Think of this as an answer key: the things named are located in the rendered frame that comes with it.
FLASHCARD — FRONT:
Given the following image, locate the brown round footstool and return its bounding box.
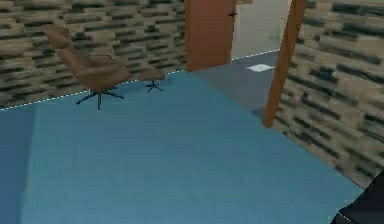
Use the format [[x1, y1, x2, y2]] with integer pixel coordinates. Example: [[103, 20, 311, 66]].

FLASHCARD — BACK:
[[137, 68, 166, 94]]

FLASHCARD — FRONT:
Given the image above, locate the orange-brown room door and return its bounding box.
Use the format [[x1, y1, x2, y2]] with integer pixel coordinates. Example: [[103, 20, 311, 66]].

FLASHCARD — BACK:
[[183, 0, 238, 73]]

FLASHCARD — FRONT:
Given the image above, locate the brown swivel lounge chair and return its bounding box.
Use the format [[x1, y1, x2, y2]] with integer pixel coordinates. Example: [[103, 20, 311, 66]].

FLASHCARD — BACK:
[[42, 23, 132, 111]]

